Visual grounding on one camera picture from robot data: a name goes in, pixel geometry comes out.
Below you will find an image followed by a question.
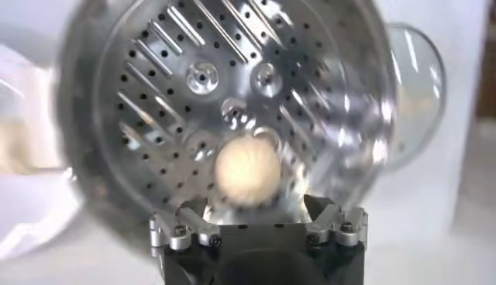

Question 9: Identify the white steamed baozi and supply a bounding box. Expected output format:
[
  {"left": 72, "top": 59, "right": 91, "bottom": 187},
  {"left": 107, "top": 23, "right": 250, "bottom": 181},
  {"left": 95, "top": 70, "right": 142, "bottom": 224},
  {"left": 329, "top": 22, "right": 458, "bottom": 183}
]
[{"left": 213, "top": 133, "right": 283, "bottom": 208}]

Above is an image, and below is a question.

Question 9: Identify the white oval plate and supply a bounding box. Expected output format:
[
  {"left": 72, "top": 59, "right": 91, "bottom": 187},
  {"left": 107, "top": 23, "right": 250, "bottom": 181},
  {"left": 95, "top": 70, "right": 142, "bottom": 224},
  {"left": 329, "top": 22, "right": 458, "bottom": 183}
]
[{"left": 0, "top": 167, "right": 84, "bottom": 261}]

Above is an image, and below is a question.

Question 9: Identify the round glass pot lid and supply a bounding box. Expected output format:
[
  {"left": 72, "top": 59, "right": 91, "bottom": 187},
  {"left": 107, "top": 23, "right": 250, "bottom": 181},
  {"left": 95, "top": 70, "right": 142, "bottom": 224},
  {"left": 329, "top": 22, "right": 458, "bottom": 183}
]
[{"left": 381, "top": 22, "right": 447, "bottom": 173}]

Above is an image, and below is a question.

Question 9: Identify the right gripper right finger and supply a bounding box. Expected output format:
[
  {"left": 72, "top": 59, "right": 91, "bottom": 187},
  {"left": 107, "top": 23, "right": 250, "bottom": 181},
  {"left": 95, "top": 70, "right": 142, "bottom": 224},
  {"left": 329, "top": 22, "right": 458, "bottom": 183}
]
[{"left": 303, "top": 194, "right": 370, "bottom": 249}]

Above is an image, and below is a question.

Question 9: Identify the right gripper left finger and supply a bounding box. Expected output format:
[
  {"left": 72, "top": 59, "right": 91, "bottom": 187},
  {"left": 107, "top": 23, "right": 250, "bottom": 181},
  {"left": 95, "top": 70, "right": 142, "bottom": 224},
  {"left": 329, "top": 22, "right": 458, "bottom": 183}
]
[{"left": 149, "top": 199, "right": 222, "bottom": 252}]

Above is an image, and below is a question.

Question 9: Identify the stainless steel steamer basket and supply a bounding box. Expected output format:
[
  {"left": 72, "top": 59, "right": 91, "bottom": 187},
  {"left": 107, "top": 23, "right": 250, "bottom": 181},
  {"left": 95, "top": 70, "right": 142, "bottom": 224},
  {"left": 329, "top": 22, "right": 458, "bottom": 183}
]
[{"left": 56, "top": 0, "right": 398, "bottom": 252}]

